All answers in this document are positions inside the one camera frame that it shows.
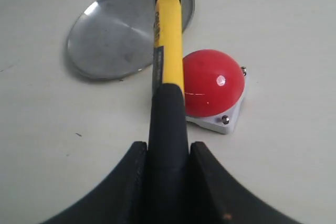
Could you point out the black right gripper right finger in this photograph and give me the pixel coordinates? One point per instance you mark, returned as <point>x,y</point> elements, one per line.
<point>217,197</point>

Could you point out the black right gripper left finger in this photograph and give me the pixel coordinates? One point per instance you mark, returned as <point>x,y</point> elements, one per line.
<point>117,198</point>

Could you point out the yellow black claw hammer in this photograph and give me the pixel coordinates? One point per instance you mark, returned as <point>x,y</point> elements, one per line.
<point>168,145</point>

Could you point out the red dome push button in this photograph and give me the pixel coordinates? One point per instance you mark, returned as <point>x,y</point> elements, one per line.
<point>215,86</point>

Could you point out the round steel plate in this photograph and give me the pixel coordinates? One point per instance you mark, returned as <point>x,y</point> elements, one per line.
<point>115,38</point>

